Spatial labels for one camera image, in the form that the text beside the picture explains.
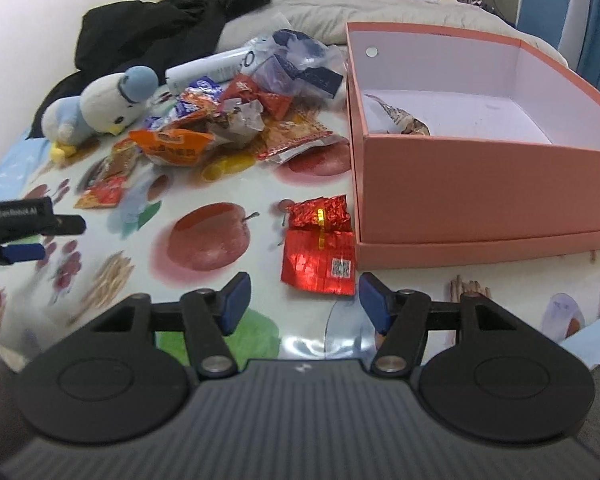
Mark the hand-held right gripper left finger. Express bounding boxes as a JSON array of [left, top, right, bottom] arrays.
[[87, 271, 253, 379]]

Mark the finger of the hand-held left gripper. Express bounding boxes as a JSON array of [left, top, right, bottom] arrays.
[[53, 214, 87, 236], [0, 241, 46, 265]]

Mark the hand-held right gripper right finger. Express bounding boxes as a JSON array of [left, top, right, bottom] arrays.
[[357, 272, 521, 378]]

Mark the small red snack packet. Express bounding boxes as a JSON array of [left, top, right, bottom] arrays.
[[74, 175, 132, 211]]

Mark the red foil snack packet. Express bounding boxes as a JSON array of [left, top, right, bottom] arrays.
[[279, 194, 357, 297]]

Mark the pink cardboard box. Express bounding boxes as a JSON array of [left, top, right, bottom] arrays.
[[344, 21, 600, 272]]

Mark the dark red snack packet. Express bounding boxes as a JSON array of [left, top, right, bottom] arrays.
[[220, 73, 294, 122]]

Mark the brown red snack packet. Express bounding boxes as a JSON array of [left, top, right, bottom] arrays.
[[99, 139, 142, 182]]

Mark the printed fruit cloth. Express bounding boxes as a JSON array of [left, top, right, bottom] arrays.
[[0, 45, 600, 367]]

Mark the blue white plush bird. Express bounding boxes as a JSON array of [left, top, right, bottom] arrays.
[[40, 65, 159, 162]]

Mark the flat red orange snack packet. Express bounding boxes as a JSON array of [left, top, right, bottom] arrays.
[[254, 111, 335, 165]]

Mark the crumpled silver snack packet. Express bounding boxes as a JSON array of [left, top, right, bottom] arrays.
[[214, 100, 267, 150]]

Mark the blue snack packet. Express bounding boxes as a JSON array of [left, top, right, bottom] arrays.
[[172, 76, 227, 122]]

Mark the brown silver snack packet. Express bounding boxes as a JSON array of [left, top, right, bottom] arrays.
[[364, 92, 432, 137]]

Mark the white tube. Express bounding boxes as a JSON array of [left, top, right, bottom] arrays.
[[165, 46, 257, 92]]

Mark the black jacket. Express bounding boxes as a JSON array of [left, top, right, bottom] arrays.
[[74, 0, 274, 77]]

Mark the translucent blue tissue bag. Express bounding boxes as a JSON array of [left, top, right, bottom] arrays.
[[250, 29, 346, 107]]

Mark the grey duvet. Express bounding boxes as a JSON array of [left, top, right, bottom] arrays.
[[219, 0, 571, 68]]

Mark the blue chair back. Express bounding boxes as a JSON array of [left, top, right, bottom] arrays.
[[516, 0, 567, 52]]

